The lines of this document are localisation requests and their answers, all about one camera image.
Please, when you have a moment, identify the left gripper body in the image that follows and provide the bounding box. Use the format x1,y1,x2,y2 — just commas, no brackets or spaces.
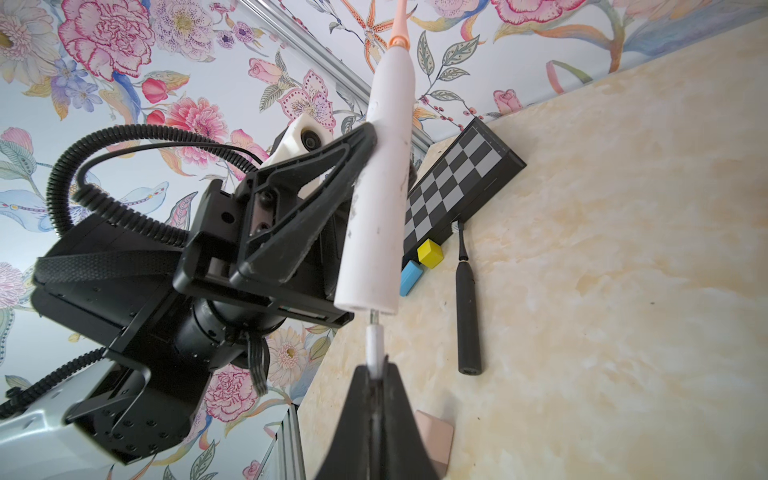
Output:
173,179,354,328

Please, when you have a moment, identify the yellow cube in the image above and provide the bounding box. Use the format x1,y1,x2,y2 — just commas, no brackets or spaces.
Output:
417,239,444,269

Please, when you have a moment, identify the white pink electric toothbrush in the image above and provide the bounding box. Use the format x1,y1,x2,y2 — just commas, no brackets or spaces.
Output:
335,1,415,325

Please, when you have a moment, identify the black white checkerboard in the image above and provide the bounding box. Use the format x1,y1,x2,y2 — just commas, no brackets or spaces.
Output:
402,120,526,265

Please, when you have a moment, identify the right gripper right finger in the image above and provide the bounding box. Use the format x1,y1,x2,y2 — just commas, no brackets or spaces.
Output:
379,361,438,479

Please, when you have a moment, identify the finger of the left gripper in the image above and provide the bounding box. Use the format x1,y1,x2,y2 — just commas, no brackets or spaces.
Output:
230,123,377,290

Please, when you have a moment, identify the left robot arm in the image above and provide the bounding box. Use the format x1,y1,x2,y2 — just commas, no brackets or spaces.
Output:
1,123,377,479

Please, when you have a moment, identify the black electric toothbrush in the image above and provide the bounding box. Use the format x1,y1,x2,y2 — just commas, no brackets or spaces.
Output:
452,220,483,376

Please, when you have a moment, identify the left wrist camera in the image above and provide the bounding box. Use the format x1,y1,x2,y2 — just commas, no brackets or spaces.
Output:
262,113,334,167

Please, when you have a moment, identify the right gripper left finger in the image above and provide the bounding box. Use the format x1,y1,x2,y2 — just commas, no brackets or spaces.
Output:
315,365,373,480

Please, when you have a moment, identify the blue block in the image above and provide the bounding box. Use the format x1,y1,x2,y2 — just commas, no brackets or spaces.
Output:
399,260,424,297

